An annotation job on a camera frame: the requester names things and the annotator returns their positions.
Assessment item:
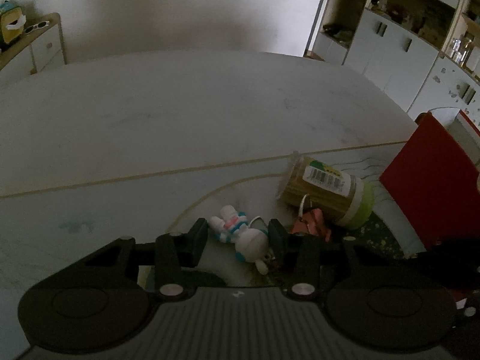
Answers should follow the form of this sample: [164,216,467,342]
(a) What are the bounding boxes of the red and white cardboard box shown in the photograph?
[379,106,480,253]

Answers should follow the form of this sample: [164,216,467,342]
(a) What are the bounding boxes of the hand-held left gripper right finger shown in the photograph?
[267,218,389,302]

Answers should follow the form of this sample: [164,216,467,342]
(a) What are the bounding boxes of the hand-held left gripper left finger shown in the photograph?
[80,217,209,301]

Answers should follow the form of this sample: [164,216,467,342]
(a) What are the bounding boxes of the white astronaut toy keychain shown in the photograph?
[208,205,270,275]

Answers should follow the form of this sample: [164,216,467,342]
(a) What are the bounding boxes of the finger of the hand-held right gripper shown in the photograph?
[427,239,480,321]

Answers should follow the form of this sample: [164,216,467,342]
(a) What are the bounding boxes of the toothpick jar with green lid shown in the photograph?
[280,155,376,230]

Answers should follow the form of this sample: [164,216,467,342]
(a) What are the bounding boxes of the clear glass bottles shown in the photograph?
[449,32,475,69]

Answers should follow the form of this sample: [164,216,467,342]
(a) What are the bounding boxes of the pink toy keychain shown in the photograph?
[290,194,333,243]

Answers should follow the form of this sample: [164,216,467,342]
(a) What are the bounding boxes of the white wall cabinet unit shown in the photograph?
[304,0,480,124]

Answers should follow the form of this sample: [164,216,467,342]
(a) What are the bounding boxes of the yellow tissue box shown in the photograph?
[0,1,28,47]

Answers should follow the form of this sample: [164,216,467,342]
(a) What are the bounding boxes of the low white wooden cabinet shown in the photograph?
[0,12,69,81]

